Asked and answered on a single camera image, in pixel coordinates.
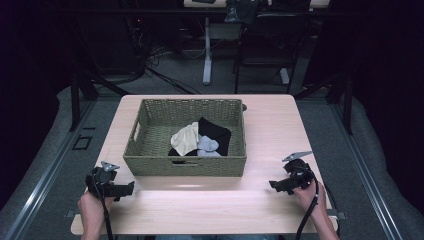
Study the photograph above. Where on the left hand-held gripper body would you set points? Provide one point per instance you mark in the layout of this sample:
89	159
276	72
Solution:
100	178

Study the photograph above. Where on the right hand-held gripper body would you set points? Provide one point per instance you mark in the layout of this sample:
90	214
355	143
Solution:
298	173

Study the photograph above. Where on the green woven basket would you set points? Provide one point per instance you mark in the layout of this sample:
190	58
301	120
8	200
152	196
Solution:
186	166

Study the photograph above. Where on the cream sock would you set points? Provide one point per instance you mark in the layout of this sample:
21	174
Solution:
185	139

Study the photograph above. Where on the light grey sock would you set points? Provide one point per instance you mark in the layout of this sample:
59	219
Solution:
208	145

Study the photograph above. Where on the black cloth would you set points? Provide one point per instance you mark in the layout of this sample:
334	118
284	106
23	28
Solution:
216	132

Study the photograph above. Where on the person's right hand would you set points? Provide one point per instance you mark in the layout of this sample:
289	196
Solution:
308	196

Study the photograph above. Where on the person's left hand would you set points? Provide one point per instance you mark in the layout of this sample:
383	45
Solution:
91	210

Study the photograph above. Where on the black metal stand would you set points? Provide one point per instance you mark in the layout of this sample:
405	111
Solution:
74	103

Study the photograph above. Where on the white desk foot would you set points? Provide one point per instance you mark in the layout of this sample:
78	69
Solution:
284	76

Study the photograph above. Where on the black chair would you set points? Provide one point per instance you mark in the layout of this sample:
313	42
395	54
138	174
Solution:
266	43

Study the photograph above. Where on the white desk leg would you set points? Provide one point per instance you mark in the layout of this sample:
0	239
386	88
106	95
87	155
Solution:
207	53

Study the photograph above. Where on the dark hanging bag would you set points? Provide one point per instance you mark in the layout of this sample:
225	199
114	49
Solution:
240	11

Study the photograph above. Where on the metal floor rail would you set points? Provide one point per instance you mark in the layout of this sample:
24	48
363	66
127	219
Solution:
43	176
370	180

